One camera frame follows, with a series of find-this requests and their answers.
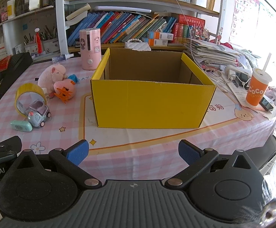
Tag stack of papers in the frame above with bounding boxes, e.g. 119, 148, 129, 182
184, 37, 241, 70

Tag row of books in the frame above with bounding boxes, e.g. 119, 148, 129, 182
67, 11, 176, 47

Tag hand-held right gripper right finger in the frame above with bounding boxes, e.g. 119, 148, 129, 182
165, 140, 258, 190

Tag pink plush with orange feet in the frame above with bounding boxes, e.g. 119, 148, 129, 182
53, 74, 80, 104

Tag alphabet wall poster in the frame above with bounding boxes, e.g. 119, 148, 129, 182
229, 0, 260, 44

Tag white quilted box with beads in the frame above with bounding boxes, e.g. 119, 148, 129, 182
125, 37, 151, 52

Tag red tassel ornament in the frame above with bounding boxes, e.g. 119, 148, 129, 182
34, 28, 45, 54

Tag yellow tape roll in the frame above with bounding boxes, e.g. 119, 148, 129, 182
15, 83, 48, 117

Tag pink checked tablecloth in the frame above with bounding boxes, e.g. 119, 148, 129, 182
0, 52, 276, 188

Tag black chair seat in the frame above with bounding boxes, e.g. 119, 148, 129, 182
259, 133, 276, 175

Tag pink humidifier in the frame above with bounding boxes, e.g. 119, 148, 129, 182
79, 28, 102, 71

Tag orange drink cup with straw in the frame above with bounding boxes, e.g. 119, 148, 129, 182
245, 52, 273, 106

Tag white box with red label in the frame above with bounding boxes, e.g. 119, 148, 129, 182
0, 43, 8, 60

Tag white power strip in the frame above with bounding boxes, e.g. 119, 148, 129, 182
224, 65, 252, 79

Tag mint green small case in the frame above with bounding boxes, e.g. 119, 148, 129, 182
10, 120, 33, 132

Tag red books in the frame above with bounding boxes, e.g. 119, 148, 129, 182
171, 14, 206, 44

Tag pink plush pig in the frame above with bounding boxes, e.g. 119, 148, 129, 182
38, 65, 67, 93

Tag black glossy device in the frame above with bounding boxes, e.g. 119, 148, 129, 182
259, 96, 275, 112

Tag printed paper sheets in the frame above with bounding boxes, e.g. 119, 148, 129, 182
226, 77, 276, 120

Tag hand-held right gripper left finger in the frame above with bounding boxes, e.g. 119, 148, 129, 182
12, 140, 103, 190

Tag white spray bottle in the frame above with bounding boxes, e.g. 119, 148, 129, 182
52, 53, 74, 63

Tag white box of pens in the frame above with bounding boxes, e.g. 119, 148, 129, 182
24, 27, 61, 55

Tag lavender toy car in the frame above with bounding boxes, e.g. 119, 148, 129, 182
24, 100, 52, 129

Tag white jar with yellow label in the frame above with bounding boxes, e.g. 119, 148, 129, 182
7, 0, 16, 19

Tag white cable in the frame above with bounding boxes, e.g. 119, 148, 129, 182
168, 0, 200, 64

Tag orange and white carton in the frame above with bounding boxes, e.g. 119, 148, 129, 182
147, 31, 174, 40
142, 37, 169, 47

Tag black ribbed case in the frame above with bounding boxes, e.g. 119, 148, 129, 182
0, 52, 33, 95

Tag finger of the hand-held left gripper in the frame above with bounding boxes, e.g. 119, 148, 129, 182
0, 136, 22, 158

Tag white bookshelf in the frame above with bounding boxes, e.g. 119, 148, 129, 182
0, 0, 226, 57

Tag yellow cardboard box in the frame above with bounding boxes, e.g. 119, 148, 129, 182
91, 47, 217, 129

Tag red packet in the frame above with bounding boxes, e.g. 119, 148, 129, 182
0, 55, 13, 72

